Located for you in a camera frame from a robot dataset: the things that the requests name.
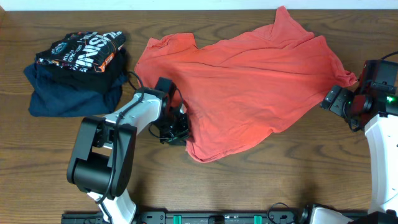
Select folded black printed shirt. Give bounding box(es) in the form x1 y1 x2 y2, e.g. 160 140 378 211
35 31 126 73

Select red orange t-shirt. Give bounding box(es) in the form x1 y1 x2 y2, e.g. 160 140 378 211
135 7 357 163

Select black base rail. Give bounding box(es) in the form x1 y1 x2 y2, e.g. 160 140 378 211
61 210 374 224

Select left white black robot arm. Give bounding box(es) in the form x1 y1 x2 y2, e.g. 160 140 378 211
62 85 190 223

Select folded navy blue shirt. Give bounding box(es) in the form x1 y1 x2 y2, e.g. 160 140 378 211
24 63 127 117

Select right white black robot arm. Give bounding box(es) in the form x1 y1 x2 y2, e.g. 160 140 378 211
299 57 397 224

